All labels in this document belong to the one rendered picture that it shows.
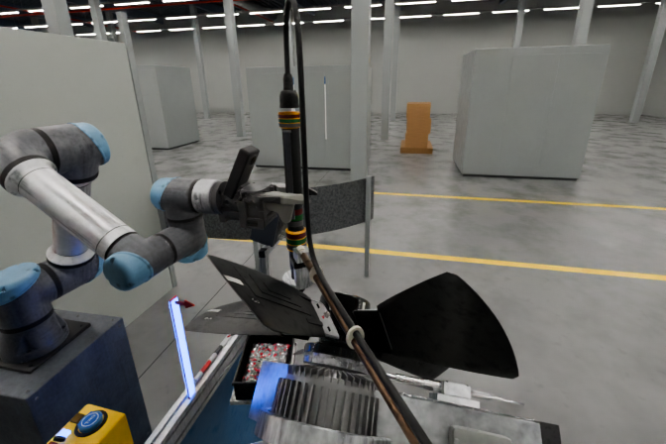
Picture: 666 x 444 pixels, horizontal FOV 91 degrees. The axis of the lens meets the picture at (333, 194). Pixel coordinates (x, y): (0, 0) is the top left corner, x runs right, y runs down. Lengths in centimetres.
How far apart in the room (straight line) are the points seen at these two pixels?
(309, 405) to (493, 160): 636
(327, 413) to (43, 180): 72
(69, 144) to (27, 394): 62
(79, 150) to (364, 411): 86
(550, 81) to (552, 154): 124
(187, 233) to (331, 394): 44
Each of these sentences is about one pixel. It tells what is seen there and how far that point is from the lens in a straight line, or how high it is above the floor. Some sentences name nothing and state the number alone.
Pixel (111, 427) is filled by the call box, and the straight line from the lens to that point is 91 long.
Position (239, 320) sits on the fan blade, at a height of 118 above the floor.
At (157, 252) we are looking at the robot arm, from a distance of 75.
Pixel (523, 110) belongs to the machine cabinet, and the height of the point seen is 123.
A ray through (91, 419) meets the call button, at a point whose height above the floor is 108.
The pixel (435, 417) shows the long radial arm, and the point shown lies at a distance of 75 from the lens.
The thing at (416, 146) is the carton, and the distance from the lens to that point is 873.
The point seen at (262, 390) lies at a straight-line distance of 97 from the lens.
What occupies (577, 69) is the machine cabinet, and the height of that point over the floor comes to 188.
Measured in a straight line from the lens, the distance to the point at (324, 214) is 268.
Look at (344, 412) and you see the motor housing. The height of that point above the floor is 116.
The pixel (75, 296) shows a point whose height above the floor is 46.
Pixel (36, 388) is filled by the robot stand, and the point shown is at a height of 100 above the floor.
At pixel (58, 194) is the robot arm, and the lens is 86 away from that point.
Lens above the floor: 171
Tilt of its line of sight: 18 degrees down
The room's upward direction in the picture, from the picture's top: 1 degrees counter-clockwise
